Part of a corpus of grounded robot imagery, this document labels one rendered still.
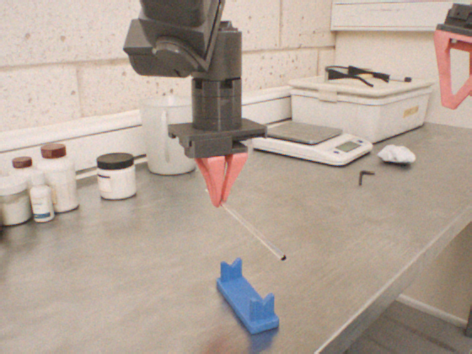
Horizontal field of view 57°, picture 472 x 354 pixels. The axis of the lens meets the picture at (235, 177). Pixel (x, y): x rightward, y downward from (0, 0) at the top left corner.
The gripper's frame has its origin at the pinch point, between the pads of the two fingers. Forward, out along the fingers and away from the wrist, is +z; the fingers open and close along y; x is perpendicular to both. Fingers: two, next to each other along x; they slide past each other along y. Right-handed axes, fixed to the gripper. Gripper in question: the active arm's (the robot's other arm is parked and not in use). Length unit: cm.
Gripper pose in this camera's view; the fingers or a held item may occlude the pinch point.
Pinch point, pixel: (217, 199)
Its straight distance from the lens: 52.9
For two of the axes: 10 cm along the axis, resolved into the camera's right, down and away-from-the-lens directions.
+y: -9.1, 1.4, -3.9
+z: 0.0, 9.5, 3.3
